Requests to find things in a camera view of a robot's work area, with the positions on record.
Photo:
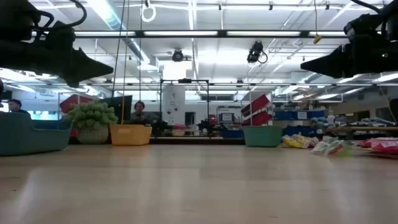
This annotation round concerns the yellow Sour Patch candy pack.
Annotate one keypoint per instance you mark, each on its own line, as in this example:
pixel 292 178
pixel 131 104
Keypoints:
pixel 295 141

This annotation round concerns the blue-grey plastic bin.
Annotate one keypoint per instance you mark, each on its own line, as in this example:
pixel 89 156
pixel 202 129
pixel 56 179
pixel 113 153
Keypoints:
pixel 31 133

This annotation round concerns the teal plastic bin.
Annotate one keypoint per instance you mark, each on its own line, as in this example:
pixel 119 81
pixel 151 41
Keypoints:
pixel 262 137

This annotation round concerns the blue storage bin shelf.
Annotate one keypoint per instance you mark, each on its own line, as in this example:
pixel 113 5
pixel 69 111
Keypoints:
pixel 298 115

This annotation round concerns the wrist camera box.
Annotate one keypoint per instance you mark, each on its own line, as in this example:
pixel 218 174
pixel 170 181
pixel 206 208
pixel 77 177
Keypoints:
pixel 363 25
pixel 60 34

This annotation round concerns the black computer monitor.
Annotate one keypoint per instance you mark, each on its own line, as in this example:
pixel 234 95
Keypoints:
pixel 119 107

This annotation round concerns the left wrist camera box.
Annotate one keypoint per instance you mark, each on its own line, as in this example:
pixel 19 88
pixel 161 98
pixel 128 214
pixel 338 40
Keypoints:
pixel 60 34

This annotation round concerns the green plant in white pot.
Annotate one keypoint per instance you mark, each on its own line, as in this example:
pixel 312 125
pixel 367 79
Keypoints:
pixel 91 118

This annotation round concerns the round black camera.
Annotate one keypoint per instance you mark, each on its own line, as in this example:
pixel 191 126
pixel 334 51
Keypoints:
pixel 178 56

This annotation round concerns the white spray bottle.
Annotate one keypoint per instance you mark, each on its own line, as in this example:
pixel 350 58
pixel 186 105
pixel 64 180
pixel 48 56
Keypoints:
pixel 331 119

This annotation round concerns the yellow plastic bin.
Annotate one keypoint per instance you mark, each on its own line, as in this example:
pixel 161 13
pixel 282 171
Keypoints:
pixel 130 135

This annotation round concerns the black overhead camera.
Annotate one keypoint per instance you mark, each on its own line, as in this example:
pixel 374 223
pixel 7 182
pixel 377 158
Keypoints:
pixel 255 51

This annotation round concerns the yellow hanging tag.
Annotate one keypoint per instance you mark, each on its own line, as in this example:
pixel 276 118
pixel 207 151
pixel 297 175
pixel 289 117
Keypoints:
pixel 317 39

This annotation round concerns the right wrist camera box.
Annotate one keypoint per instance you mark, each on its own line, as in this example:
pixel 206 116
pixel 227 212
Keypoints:
pixel 363 25

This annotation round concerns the red tilted storage bin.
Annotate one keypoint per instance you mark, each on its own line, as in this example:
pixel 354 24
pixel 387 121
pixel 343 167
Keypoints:
pixel 256 104
pixel 258 119

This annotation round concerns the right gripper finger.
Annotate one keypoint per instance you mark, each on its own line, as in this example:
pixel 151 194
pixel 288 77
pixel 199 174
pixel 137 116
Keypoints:
pixel 331 60
pixel 331 71

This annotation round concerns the wooden workbench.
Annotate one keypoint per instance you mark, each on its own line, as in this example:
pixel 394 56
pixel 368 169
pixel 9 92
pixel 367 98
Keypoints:
pixel 367 128

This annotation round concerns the person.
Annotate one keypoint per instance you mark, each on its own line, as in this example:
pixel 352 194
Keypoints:
pixel 140 112
pixel 15 107

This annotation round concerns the red board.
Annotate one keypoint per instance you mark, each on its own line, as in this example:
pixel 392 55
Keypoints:
pixel 73 102

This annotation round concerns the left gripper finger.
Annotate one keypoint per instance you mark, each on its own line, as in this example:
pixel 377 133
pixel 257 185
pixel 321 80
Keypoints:
pixel 87 63
pixel 81 76

